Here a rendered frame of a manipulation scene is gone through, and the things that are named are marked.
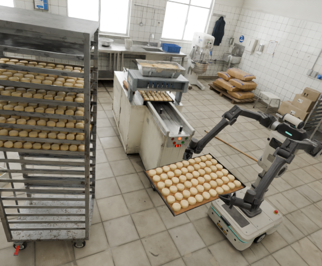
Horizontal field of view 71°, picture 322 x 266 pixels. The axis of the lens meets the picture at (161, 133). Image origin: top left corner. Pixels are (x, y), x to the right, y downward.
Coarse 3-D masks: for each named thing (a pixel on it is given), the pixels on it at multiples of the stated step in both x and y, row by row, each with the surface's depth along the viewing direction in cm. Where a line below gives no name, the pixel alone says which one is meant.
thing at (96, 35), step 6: (96, 36) 153; (96, 48) 157; (96, 54) 159; (96, 60) 161; (96, 66) 163; (96, 78) 168; (96, 84) 170; (96, 90) 173; (96, 96) 175; (96, 108) 181; (96, 120) 186; (96, 126) 189; (96, 132) 194; (96, 138) 198
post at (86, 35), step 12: (84, 36) 111; (84, 48) 114; (84, 60) 117; (84, 72) 120; (84, 84) 124; (84, 96) 127; (84, 108) 131; (84, 120) 135; (84, 132) 140; (84, 144) 144; (84, 156) 149; (84, 168) 155
